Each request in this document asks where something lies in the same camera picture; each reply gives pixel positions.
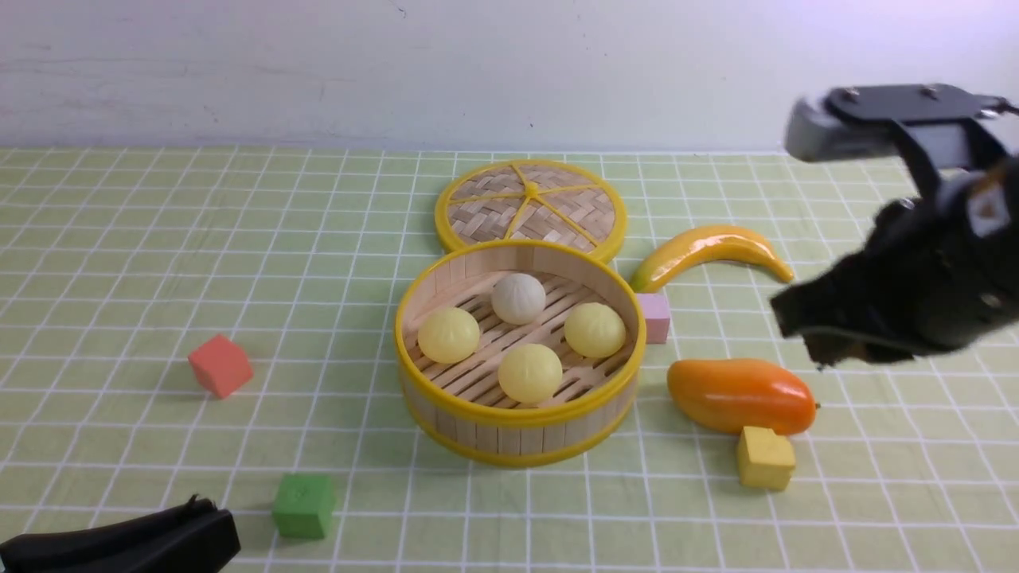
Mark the yellow bun front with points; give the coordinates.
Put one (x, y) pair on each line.
(530, 373)

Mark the woven bamboo steamer lid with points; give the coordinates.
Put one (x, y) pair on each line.
(532, 199)

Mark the white bun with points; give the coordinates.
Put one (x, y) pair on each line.
(518, 298)

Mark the yellow cube block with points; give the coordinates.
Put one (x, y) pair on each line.
(764, 459)

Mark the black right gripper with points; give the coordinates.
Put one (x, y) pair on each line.
(935, 275)

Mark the green checkered tablecloth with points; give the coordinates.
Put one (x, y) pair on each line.
(117, 263)

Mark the green cube block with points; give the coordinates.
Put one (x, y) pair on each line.
(303, 506)

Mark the yellow toy banana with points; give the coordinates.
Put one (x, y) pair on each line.
(707, 244)

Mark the pink cube block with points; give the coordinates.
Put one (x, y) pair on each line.
(657, 317)

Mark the orange toy mango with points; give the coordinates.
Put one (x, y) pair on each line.
(727, 395)

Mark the yellow-rimmed bamboo steamer tray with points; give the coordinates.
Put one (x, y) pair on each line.
(462, 407)

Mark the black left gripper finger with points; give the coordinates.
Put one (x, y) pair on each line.
(193, 537)

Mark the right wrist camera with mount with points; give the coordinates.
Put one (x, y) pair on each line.
(931, 127)

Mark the yellow bun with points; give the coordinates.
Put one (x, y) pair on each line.
(530, 373)
(449, 335)
(594, 330)

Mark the red cube block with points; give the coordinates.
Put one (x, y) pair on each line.
(221, 366)

